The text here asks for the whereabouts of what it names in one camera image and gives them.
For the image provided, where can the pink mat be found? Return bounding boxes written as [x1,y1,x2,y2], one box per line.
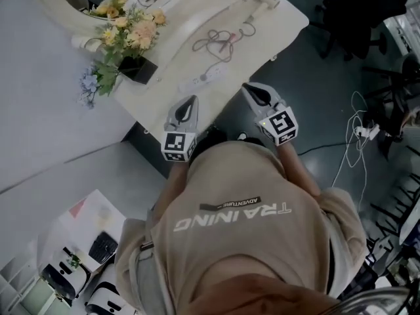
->
[68,198,87,219]

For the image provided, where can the blue artificial flowers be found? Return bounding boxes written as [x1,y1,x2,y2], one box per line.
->
[77,66,103,110]

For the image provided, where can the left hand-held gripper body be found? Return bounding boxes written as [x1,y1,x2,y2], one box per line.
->
[160,122,198,163]

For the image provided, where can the white power adapter with cables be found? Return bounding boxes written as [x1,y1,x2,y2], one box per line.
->
[354,125,381,140]

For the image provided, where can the oval cream framed mirror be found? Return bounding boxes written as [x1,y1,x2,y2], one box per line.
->
[31,0,135,49]

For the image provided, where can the grey shoulder strap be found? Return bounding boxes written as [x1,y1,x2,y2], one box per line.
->
[327,238,348,300]
[136,240,175,315]

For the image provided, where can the white floor cable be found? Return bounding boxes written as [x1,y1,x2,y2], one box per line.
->
[331,90,372,209]

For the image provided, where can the person's beige printed shirt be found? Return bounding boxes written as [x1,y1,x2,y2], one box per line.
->
[114,139,367,315]

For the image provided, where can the white power strip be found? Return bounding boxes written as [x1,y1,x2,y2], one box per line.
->
[178,64,229,94]

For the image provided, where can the black square vase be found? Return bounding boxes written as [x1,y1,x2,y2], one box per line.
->
[117,56,159,85]

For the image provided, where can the white and black machine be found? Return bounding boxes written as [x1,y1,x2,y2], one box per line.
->
[84,280,134,315]
[41,262,92,301]

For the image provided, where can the person's right forearm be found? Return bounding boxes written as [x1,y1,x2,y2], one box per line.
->
[277,141,322,198]

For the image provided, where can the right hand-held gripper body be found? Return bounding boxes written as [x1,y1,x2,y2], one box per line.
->
[255,101,299,147]

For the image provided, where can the black office chair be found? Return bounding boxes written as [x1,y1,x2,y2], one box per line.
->
[314,0,408,62]

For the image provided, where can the white desk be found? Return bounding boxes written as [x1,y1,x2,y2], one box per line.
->
[35,188,127,275]

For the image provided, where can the cream hair dryer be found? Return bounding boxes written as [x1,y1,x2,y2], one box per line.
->
[242,0,280,24]

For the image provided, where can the yellow artificial flower bouquet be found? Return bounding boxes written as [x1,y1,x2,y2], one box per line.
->
[90,0,168,66]

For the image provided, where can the white shelf unit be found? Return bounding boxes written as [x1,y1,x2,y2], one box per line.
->
[0,257,63,315]

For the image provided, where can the small potted plant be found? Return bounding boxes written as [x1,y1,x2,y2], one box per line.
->
[64,253,82,269]

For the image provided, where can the person's right black shoe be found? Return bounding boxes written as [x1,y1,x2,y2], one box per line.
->
[236,131,261,144]

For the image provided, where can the cream dressing table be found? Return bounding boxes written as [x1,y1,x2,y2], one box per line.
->
[113,0,310,136]

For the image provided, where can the black floor cable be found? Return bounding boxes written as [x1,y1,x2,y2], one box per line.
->
[295,142,350,156]

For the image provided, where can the black keyboard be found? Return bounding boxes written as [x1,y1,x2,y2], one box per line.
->
[88,231,119,264]

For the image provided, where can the clear eyeglasses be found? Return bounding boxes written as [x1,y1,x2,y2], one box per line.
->
[337,285,420,315]

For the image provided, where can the person's left forearm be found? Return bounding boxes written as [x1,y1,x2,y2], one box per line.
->
[163,159,193,209]

